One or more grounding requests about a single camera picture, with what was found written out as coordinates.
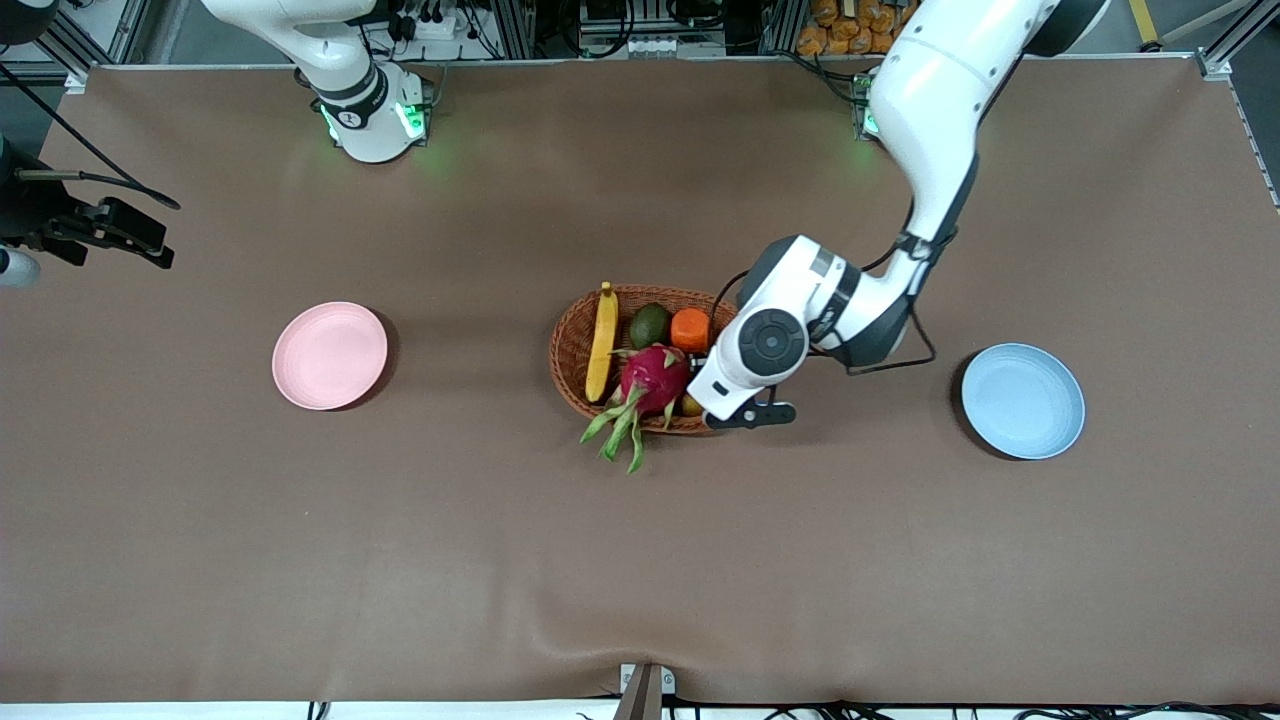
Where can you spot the white power strip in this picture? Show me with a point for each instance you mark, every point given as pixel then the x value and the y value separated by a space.
pixel 450 28

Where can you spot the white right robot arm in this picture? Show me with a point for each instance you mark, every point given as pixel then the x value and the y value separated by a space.
pixel 370 120

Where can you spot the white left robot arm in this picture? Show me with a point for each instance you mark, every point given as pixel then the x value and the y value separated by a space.
pixel 930 90

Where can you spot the blue round plate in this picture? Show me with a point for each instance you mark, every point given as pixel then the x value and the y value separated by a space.
pixel 1025 400

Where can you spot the brown wicker basket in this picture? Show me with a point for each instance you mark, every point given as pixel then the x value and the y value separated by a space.
pixel 573 350

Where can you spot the brown kiwi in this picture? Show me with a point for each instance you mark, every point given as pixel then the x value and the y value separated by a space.
pixel 690 405

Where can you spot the yellow banana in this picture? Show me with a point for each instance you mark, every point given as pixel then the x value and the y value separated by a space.
pixel 603 340

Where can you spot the pink round plate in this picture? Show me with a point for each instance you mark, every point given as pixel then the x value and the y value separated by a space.
pixel 330 355

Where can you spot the orange fruit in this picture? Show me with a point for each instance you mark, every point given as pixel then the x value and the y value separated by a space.
pixel 690 328

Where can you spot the pink dragon fruit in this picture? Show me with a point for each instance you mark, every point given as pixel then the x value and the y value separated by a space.
pixel 655 378

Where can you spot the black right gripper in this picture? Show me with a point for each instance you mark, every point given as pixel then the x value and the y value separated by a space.
pixel 40 212

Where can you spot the bag of orange bread rolls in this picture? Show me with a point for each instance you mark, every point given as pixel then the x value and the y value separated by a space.
pixel 845 25

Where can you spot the green avocado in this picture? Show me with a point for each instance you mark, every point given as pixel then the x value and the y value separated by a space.
pixel 650 326

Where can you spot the metal table edge bracket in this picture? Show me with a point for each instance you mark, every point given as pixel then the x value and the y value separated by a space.
pixel 645 695

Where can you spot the brown table cloth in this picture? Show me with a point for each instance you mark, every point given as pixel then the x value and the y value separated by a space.
pixel 640 550

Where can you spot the aluminium frame profile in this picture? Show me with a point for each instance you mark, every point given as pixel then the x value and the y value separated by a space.
pixel 1215 62
pixel 76 80

